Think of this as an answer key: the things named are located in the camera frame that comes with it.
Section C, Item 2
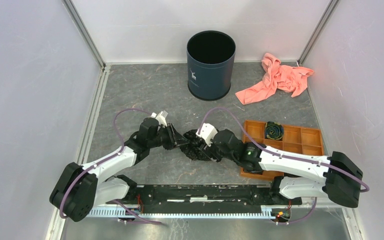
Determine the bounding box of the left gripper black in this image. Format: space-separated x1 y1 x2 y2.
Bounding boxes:
148 122 190 151

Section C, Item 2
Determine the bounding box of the black trash bag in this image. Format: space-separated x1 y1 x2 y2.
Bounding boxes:
180 129 214 161

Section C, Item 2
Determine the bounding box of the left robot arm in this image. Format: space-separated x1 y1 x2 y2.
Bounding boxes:
49 117 190 222

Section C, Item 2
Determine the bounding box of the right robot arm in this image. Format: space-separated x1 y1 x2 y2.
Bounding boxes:
191 128 369 208

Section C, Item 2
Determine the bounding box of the dark blue trash bin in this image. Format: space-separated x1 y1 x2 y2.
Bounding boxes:
186 30 236 101

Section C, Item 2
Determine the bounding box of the orange compartment tray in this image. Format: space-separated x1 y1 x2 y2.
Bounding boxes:
239 120 325 182

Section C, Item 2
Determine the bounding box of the pink crumpled cloth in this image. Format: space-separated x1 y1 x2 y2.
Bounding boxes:
235 53 314 105

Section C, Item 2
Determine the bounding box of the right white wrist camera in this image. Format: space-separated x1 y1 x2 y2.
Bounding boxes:
196 123 218 147

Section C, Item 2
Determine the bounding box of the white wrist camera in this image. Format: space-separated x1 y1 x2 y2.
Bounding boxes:
150 110 168 127
196 123 218 147

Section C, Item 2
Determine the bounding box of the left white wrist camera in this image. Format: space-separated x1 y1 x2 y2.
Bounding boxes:
150 110 168 127

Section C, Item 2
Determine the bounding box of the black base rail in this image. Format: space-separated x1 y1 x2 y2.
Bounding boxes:
79 184 355 226

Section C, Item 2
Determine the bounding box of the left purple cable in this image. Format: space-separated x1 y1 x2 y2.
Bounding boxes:
59 107 154 220

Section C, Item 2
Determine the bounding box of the left aluminium corner post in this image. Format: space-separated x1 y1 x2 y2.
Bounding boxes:
62 0 106 69

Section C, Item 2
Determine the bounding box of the aluminium corner post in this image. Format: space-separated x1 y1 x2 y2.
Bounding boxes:
296 0 340 66
62 0 106 69

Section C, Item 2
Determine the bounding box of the right aluminium corner post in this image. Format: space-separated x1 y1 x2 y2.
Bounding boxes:
296 0 340 66

